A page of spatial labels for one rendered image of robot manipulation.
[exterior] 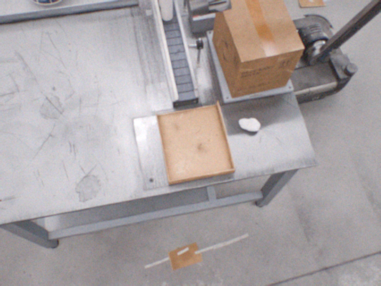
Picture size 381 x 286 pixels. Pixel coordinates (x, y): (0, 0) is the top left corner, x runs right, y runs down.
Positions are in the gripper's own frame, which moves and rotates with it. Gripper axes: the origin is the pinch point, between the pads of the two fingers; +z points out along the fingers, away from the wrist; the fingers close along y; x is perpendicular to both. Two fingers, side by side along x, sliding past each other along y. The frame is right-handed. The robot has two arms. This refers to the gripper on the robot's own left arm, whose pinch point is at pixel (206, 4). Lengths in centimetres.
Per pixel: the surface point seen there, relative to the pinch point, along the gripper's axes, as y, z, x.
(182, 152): 21, 1, 52
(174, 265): 35, 44, 130
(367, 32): -140, 119, 44
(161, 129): 26, 8, 43
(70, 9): 50, 48, -10
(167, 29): 11.2, 32.3, 6.6
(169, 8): 8.8, 28.6, -1.6
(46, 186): 74, 1, 51
